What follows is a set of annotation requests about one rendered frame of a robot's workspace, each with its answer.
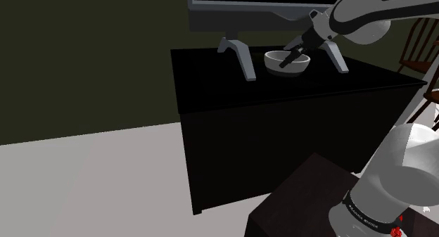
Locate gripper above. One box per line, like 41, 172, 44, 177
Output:
279, 25, 325, 69

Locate white bowl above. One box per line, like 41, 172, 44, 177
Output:
264, 50, 311, 77

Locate grey television with legs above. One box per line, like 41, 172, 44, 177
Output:
186, 0, 350, 82

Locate black cabinet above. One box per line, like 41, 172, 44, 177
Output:
170, 46, 428, 216

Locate brown wooden chair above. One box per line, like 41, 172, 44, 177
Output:
397, 17, 439, 132

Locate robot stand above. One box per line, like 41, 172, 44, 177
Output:
243, 152, 439, 237

